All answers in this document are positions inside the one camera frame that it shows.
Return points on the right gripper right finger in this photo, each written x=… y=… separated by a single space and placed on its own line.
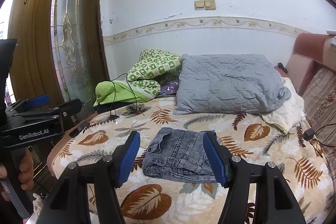
x=275 y=202

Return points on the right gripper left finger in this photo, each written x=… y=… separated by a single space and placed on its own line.
x=68 y=201

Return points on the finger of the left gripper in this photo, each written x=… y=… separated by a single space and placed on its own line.
x=65 y=109
x=37 y=102

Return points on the blue denim pants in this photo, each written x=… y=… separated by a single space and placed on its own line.
x=178 y=155

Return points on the person left hand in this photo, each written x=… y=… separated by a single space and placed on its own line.
x=25 y=176

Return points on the black smartphone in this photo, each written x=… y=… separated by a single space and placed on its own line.
x=78 y=130

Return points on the wooden glass door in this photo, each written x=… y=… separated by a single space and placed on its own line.
x=59 y=51

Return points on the leaf pattern beige blanket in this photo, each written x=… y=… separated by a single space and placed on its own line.
x=144 y=199

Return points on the black power adapter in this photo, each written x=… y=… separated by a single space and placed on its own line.
x=308 y=134

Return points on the green patterned quilt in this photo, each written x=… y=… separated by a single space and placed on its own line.
x=143 y=81

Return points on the white cream pillow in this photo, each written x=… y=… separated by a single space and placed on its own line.
x=290 y=113

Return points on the purple cloth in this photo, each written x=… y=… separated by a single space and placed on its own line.
x=170 y=88

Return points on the striped beige cushion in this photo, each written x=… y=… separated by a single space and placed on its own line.
x=319 y=99

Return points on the grey quilted pillow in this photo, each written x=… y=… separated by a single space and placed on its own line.
x=229 y=84

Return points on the small black object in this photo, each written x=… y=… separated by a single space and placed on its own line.
x=281 y=66

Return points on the pink headboard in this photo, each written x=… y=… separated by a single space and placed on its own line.
x=311 y=52

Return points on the beige wall switch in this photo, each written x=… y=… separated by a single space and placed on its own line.
x=205 y=5

